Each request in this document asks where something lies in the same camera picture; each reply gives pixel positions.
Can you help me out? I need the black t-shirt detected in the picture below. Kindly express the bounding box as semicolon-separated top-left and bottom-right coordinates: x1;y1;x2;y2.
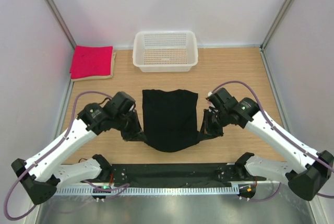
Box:
125;88;217;153

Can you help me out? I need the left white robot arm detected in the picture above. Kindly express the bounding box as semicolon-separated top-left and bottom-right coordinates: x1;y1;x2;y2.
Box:
11;91;144;205

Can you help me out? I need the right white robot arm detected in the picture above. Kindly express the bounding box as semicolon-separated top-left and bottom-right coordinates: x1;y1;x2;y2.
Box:
205;88;333;201

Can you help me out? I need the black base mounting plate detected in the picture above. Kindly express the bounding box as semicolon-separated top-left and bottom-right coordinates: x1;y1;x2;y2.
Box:
98;163;254;188

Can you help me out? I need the folded beige t-shirt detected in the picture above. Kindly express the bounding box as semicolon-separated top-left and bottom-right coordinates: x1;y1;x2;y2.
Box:
71;53;116;82

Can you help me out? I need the folded pink t-shirt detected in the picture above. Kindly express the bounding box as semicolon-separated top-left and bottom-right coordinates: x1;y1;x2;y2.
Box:
69;45;113;81

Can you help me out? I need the white perforated plastic basket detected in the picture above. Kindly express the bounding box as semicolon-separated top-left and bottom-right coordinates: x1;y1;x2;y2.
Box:
133;31;198;73

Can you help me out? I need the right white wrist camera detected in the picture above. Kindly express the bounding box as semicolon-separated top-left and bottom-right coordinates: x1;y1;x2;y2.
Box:
206;91;217;112

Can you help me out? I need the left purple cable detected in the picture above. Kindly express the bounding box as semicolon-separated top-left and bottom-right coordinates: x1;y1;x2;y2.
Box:
4;91;131;221

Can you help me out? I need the purple cable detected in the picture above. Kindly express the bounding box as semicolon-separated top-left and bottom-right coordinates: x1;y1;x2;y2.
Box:
212;80;334;203
4;91;131;221

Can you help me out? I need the white slotted cable duct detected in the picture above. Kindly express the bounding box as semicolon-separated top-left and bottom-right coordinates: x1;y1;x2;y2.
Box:
55;184;239;197

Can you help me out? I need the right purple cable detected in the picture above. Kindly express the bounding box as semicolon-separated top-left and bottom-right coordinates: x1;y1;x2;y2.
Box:
212;80;334;203

